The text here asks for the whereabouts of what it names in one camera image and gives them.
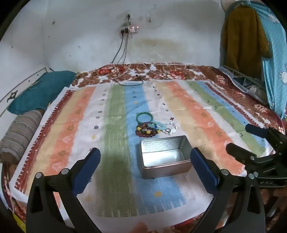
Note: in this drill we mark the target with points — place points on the striped pastel cloth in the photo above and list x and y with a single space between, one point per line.
116 125

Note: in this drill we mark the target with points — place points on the person's left hand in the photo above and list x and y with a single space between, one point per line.
139 228

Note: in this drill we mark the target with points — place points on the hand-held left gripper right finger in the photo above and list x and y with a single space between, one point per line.
202 168

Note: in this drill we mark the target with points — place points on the silver metal tin box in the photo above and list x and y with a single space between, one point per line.
167 170

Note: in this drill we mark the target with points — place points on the teal printed hanging cloth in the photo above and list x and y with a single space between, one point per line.
274 56

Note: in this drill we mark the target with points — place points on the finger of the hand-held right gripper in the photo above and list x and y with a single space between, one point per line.
238 152
257 130

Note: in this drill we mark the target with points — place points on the green jade bangle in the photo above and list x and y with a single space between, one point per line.
144 114

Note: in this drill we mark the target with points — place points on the striped grey bolster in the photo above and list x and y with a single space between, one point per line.
20 134

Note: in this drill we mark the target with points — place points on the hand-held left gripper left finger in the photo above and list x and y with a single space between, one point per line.
89 166

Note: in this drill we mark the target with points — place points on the teal pillow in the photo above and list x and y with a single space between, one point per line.
40 91

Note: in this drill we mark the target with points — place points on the mustard hanging garment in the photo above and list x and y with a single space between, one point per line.
242 44

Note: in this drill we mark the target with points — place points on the wall socket with plug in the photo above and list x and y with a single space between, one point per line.
128 16

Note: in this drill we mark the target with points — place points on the white power strip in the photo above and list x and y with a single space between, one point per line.
129 29

